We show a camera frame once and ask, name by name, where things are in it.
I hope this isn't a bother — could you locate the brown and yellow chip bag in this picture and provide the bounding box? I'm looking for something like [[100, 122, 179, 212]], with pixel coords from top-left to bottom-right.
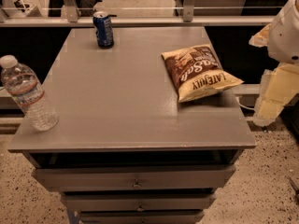
[[162, 44, 243, 103]]

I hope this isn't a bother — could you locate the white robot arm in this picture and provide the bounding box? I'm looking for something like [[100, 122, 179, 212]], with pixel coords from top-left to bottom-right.
[[249, 0, 299, 127]]

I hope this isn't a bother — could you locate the bottom grey drawer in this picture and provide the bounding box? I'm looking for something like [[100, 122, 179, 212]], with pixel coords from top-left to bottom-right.
[[79, 210, 204, 224]]

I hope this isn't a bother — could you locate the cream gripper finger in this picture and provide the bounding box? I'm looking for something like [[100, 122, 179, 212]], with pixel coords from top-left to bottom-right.
[[253, 70, 285, 127], [249, 23, 271, 48]]

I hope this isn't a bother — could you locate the white cable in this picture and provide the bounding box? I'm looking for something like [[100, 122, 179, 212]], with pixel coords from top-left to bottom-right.
[[236, 96, 256, 112]]

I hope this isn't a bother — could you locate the grey metal railing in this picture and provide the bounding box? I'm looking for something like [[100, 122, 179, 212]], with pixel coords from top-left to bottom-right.
[[0, 0, 299, 28]]

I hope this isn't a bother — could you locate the clear plastic water bottle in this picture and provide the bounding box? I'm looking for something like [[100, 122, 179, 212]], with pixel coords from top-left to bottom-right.
[[0, 55, 59, 132]]

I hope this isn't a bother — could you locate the middle grey drawer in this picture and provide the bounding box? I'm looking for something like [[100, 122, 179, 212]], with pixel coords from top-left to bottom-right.
[[62, 193, 216, 212]]

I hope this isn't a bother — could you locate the grey drawer cabinet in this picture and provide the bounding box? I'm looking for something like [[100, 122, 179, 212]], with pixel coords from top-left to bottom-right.
[[7, 26, 257, 224]]

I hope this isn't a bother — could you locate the grey drawer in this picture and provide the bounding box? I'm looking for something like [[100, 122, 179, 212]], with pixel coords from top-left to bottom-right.
[[62, 193, 216, 212], [79, 210, 204, 224], [32, 164, 235, 192]]

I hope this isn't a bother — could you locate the blue pepsi can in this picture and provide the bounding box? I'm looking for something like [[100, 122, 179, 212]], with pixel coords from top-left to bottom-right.
[[93, 11, 114, 49]]

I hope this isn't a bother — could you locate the top grey drawer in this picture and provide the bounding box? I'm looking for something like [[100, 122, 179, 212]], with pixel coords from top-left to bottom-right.
[[32, 164, 235, 192]]

